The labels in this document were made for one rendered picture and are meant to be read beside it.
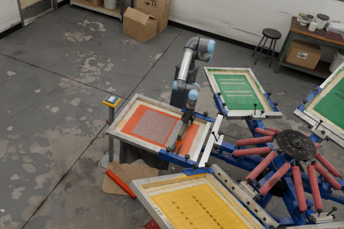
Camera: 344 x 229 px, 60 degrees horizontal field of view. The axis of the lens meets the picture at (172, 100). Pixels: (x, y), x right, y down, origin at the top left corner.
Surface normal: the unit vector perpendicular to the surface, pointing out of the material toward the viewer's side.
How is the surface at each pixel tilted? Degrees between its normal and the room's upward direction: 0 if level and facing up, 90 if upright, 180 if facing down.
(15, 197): 0
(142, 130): 0
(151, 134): 0
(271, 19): 90
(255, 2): 90
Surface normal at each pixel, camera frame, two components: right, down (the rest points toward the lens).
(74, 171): 0.14, -0.75
